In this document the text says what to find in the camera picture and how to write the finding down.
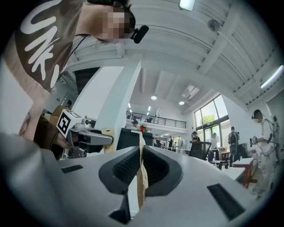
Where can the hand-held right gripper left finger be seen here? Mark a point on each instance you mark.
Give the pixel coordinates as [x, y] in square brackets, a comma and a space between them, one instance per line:
[93, 188]

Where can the round ceiling light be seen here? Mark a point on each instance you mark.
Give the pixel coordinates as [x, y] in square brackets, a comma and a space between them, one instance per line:
[181, 102]
[153, 97]

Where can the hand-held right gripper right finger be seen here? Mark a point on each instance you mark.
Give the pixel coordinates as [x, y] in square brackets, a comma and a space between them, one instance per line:
[188, 188]

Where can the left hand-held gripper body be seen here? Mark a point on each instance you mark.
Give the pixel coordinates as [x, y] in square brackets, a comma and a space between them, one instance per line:
[65, 122]

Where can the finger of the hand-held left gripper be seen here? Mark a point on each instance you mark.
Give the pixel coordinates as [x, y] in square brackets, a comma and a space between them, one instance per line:
[99, 139]

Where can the white pillar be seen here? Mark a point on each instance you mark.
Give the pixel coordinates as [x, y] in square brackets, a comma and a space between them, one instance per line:
[106, 93]

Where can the black head-worn camera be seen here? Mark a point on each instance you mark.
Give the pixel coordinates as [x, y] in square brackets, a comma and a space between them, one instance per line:
[139, 34]

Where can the ceiling air conditioner unit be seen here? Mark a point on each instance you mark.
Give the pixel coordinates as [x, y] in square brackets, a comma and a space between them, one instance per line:
[190, 92]

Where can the white table red frame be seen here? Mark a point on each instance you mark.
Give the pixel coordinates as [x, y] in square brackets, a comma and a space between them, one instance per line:
[243, 163]

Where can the black bin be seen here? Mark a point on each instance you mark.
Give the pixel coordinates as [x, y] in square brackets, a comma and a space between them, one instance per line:
[128, 139]

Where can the person's brown sweatshirt torso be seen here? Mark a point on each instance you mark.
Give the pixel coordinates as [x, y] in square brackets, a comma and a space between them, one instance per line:
[44, 44]

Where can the black office chair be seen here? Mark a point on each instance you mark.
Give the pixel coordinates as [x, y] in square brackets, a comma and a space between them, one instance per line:
[199, 150]

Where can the rectangular ceiling light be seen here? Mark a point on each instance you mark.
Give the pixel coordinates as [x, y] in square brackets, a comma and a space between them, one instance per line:
[187, 4]

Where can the large window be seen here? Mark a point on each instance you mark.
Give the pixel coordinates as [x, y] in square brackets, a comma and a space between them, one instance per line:
[208, 115]

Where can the cardboard box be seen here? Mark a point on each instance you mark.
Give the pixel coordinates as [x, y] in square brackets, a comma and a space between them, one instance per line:
[55, 113]

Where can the red green toy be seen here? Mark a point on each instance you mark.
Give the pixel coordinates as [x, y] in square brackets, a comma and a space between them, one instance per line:
[143, 127]

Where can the person's head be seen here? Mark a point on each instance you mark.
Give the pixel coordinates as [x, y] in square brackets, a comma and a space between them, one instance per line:
[93, 20]

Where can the black mezzanine railing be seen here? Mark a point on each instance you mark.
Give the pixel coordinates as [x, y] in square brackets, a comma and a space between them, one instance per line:
[166, 123]

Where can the person's left forearm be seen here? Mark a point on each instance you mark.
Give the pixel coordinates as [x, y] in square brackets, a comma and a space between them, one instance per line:
[44, 133]

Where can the person's right forearm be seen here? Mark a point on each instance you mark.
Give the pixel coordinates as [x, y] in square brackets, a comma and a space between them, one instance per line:
[26, 126]

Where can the long tube ceiling light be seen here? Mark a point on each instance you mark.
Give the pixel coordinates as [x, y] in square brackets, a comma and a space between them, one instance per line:
[271, 77]

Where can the round ceiling fixture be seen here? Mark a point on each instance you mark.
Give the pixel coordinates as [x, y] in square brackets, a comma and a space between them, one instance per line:
[214, 25]

